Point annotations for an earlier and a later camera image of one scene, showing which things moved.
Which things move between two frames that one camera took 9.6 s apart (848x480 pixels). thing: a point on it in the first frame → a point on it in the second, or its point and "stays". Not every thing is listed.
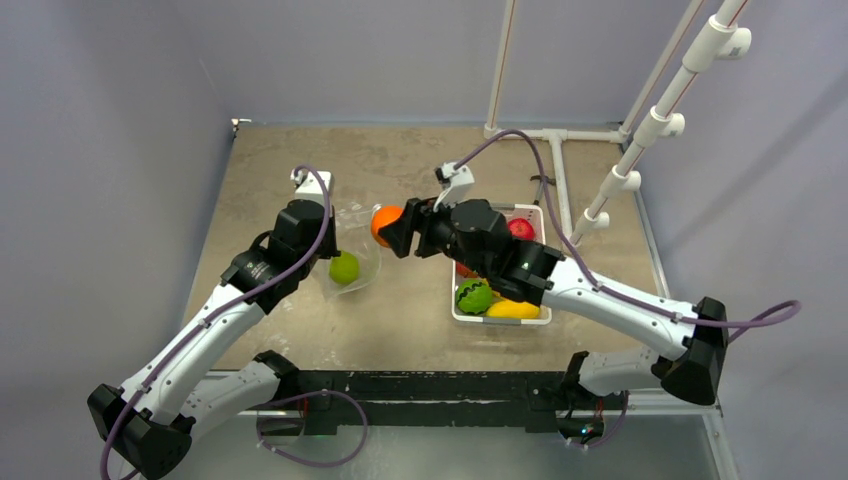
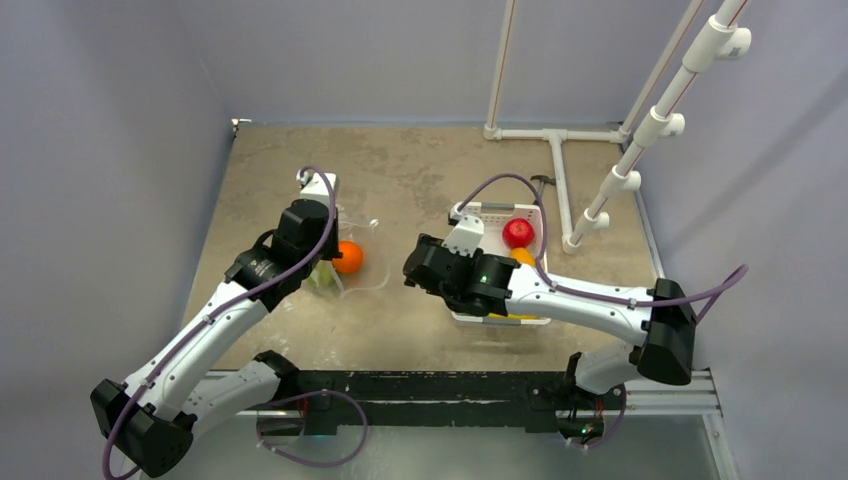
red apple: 521,228 stays
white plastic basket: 536,213 stays
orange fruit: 383,215 → 351,260
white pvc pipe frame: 722,37 stays
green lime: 344,269 → 322,275
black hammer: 539,194 stays
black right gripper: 420,228 → 420,263
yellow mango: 513,309 stays
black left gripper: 331,248 stays
